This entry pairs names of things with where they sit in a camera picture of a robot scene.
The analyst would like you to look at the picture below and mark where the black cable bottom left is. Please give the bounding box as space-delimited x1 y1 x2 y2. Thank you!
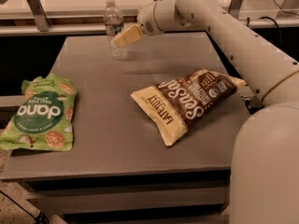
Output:
0 190 50 224

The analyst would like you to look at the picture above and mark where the metal rail frame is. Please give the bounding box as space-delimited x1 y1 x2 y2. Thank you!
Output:
0 0 299 34

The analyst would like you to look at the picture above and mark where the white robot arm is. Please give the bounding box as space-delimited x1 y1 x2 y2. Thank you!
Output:
112 0 299 224

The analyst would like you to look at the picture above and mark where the green rice chip bag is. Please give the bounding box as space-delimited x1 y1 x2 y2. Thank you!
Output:
0 74 77 151

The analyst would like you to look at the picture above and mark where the brown yellow chip bag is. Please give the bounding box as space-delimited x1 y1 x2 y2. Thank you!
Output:
131 69 246 147

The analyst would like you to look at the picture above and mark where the black cable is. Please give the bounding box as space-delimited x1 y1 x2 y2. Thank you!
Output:
246 16 283 45
0 190 50 224

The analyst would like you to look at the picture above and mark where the clear plastic water bottle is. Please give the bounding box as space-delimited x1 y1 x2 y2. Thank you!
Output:
103 0 127 61

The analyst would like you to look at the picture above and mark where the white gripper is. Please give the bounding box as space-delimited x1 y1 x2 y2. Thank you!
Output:
110 2 163 49

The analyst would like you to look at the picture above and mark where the black cable right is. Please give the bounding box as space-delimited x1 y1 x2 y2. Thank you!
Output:
246 16 283 45

